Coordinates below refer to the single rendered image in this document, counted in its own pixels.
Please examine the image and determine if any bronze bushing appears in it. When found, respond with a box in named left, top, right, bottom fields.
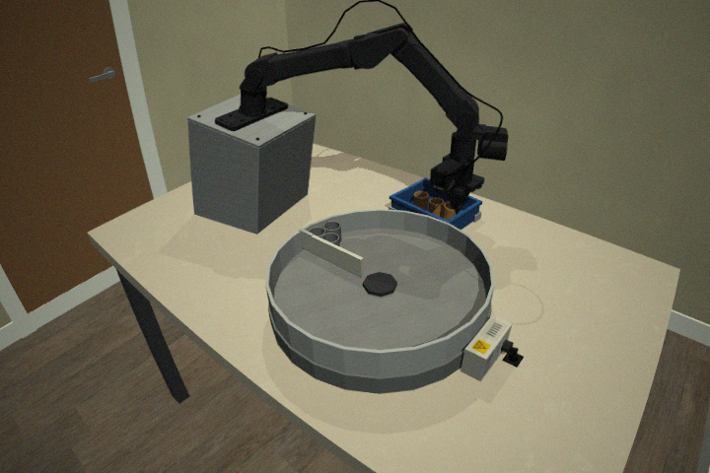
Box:
left=429, top=198, right=444, bottom=217
left=413, top=191, right=429, bottom=210
left=442, top=202, right=456, bottom=220

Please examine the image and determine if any grey metal bushing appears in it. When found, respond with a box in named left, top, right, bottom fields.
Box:
left=323, top=221, right=341, bottom=242
left=308, top=227, right=325, bottom=237
left=321, top=233, right=340, bottom=246

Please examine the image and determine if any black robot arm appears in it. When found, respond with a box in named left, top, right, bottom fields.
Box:
left=215, top=23, right=498, bottom=195

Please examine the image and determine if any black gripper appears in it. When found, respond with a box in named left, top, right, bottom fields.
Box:
left=446, top=174, right=484, bottom=214

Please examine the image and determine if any blue open-top crate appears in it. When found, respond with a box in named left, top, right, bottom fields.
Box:
left=390, top=178, right=482, bottom=230

